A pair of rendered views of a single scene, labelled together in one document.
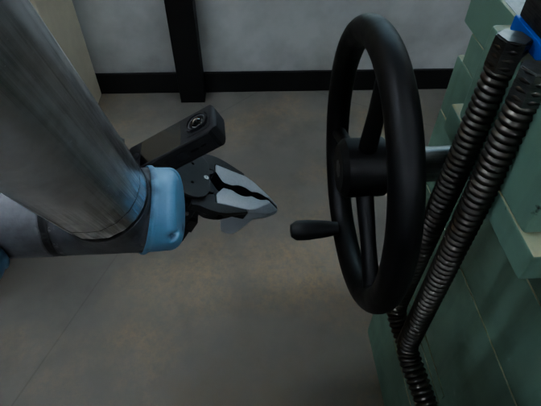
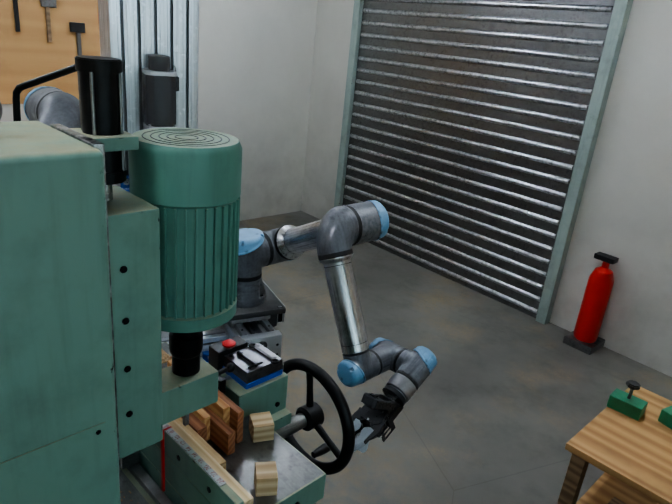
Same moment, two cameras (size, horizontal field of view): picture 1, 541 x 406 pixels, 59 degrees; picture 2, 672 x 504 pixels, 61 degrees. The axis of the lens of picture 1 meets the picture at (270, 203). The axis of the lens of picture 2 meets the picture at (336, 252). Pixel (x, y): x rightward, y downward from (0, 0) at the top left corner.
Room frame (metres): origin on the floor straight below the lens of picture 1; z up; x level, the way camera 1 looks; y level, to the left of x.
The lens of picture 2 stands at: (1.21, -0.86, 1.69)
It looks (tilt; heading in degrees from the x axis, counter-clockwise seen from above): 21 degrees down; 137
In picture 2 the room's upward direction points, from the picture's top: 6 degrees clockwise
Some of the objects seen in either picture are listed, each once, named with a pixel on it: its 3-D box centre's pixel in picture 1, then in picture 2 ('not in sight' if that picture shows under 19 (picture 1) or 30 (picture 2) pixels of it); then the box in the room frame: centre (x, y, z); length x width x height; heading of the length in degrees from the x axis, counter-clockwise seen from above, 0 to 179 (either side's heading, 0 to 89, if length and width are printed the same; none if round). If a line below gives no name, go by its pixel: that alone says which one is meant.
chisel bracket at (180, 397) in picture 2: not in sight; (175, 393); (0.37, -0.45, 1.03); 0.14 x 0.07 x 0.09; 94
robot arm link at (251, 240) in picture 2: not in sight; (246, 251); (-0.27, 0.11, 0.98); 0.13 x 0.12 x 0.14; 93
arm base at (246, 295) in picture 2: not in sight; (243, 284); (-0.27, 0.10, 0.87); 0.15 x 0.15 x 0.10
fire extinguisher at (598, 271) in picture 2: not in sight; (595, 301); (-0.06, 2.50, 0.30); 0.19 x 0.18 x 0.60; 91
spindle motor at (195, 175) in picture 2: not in sight; (186, 229); (0.37, -0.43, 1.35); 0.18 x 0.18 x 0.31
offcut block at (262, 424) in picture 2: not in sight; (261, 426); (0.43, -0.29, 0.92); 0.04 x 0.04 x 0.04; 68
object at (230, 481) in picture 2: not in sight; (158, 420); (0.30, -0.46, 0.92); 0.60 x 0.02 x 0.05; 4
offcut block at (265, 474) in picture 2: not in sight; (265, 478); (0.55, -0.37, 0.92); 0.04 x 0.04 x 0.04; 61
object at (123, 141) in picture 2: not in sight; (98, 121); (0.38, -0.57, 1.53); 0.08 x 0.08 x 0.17; 4
